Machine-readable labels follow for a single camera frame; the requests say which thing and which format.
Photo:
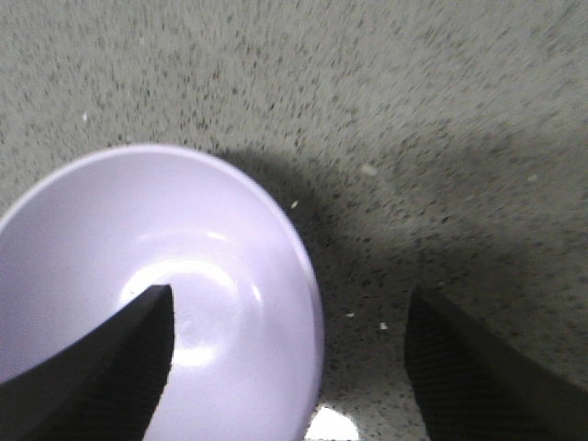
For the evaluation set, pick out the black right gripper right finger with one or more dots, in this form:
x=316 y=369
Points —
x=471 y=385

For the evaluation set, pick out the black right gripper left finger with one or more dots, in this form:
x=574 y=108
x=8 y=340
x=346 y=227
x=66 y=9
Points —
x=105 y=386

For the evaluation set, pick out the purple plastic bowl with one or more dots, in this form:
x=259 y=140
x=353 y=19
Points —
x=91 y=237

